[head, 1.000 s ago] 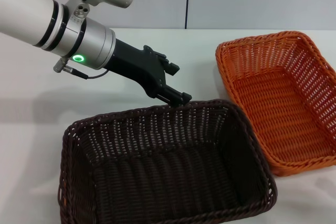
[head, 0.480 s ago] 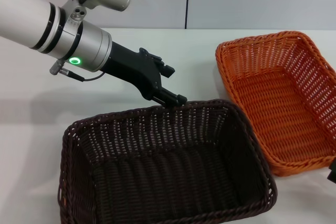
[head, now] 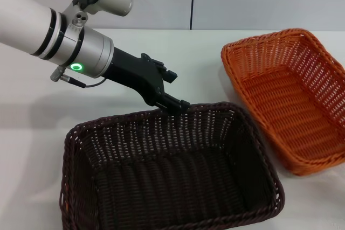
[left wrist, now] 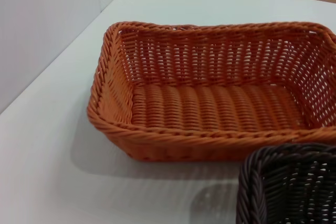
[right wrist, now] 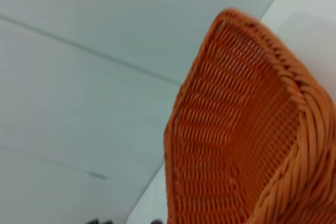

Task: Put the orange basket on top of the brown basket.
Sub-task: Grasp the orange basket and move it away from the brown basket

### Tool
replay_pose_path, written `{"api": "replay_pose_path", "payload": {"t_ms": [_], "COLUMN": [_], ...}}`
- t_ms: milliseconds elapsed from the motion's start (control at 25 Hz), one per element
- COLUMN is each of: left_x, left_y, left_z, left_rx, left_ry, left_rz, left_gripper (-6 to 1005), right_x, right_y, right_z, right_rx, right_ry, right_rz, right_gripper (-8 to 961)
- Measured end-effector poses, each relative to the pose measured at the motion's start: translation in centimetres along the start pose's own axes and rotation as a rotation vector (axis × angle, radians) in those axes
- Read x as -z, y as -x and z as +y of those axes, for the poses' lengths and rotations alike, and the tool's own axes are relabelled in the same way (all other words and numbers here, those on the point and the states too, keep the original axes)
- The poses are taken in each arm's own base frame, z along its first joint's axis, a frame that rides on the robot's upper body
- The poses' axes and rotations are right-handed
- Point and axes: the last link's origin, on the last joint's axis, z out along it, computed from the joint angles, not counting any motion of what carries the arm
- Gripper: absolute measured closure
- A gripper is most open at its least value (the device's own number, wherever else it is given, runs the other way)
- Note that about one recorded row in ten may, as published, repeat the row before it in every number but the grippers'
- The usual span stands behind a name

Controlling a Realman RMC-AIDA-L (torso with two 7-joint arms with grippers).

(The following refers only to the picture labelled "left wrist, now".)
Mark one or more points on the orange wicker basket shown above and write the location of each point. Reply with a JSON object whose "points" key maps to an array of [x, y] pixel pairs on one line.
{"points": [[210, 108]]}

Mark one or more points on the dark brown wicker basket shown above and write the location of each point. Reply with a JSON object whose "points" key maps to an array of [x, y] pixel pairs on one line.
{"points": [[288, 190]]}

